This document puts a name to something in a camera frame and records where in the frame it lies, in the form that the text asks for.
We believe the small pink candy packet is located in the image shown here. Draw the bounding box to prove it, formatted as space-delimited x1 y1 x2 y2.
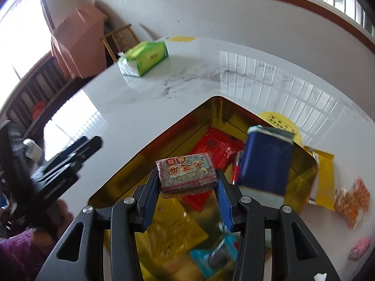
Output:
348 237 371 261

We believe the brown snack block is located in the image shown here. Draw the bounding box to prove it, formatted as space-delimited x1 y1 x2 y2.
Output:
156 153 217 198

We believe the green tissue pack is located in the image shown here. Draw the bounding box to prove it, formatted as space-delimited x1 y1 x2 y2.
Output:
117 41 169 78

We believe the small wooden chair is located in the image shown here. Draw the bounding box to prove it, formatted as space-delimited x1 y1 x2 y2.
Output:
99 24 140 63

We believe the yellow label on table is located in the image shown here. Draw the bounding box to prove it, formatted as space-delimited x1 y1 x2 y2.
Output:
168 36 196 43

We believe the yellow foil snack bag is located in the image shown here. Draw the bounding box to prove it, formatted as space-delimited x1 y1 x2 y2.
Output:
304 146 336 211

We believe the teal snack packet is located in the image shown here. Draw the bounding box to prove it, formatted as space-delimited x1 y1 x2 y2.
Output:
189 234 239 279

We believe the dark blue snack packet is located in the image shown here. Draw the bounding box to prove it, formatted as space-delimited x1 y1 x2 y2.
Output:
236 125 294 196

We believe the pink covered cabinet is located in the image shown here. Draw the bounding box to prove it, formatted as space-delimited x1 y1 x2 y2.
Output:
51 2 107 81

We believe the gold foil snack packet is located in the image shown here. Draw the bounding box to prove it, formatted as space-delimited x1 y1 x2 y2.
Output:
147 198 209 259

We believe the orange fried twist packet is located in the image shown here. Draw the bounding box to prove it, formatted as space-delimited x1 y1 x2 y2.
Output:
334 177 372 230

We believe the dark wooden shelf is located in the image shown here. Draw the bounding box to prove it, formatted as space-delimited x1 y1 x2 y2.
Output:
1 53 93 141

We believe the red snack packet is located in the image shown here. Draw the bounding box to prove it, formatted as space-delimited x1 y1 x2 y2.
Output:
182 127 245 212

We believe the red and gold tin box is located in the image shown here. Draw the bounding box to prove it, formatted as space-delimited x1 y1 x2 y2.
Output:
88 96 318 280

